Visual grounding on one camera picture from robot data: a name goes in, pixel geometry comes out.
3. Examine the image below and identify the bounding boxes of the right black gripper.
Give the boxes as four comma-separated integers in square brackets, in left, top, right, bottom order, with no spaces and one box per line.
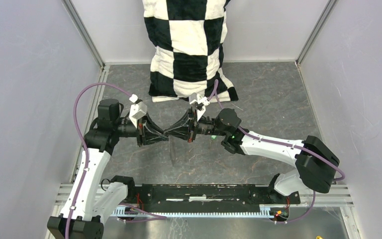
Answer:
[164,108,227,144]

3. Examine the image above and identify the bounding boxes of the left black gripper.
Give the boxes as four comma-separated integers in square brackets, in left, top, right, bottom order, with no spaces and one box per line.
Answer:
[114,111,169,147]

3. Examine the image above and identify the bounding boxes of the large metal keyring plate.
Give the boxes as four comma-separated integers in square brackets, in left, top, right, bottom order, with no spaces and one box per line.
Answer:
[169,136,177,167]

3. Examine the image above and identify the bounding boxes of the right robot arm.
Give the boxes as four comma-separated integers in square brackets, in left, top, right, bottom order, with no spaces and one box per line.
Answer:
[164,108,340,203]

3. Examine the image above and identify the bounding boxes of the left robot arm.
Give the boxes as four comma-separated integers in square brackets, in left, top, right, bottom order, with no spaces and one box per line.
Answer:
[47,99,168,239]

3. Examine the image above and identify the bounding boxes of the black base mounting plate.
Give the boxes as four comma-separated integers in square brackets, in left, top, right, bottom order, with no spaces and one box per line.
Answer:
[123,184,301,213]

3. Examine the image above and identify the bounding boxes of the black white checkered blanket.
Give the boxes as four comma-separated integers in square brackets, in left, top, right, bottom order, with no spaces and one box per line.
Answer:
[143,0,238,103]

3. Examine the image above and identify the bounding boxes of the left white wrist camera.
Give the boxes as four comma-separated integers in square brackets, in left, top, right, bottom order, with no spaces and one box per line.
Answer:
[128,94,147,128]

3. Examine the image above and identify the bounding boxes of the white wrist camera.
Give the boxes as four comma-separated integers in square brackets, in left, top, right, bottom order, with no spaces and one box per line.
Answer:
[128,94,147,128]
[189,93,210,122]

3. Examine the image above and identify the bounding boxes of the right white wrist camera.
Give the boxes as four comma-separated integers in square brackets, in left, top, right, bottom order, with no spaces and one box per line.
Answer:
[189,93,210,122]

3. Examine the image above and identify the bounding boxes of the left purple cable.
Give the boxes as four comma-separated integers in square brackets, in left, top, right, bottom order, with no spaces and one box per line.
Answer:
[64,82,167,239]

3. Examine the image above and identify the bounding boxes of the grey slotted cable duct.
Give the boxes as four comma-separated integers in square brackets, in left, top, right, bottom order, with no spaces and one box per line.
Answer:
[110,206,274,219]

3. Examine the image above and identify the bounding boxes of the aluminium frame rail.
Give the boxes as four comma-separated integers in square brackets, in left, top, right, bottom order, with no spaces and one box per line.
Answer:
[55,184,354,207]

